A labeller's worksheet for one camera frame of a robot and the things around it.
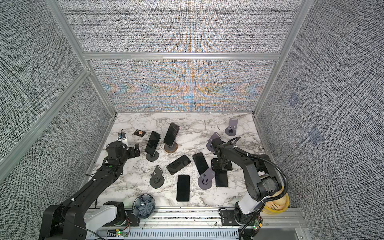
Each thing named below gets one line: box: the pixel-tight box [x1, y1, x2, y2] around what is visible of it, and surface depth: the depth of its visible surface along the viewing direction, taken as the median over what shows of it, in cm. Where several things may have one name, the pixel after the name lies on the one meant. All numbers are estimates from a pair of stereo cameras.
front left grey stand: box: [149, 165, 165, 189], surface depth 83 cm
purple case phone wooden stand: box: [163, 122, 181, 148], surface depth 94 cm
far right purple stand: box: [225, 118, 238, 136], surface depth 106 cm
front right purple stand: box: [197, 167, 215, 190], surface depth 84 cm
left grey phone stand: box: [146, 151, 160, 162], surface depth 96 cm
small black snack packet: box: [132, 129, 147, 138], surface depth 108 cm
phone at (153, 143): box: [145, 130, 162, 156], surface depth 90 cm
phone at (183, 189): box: [176, 174, 190, 202], surface depth 84 cm
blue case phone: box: [192, 152, 209, 175], surface depth 94 cm
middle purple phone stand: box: [206, 132, 223, 152], surface depth 83 cm
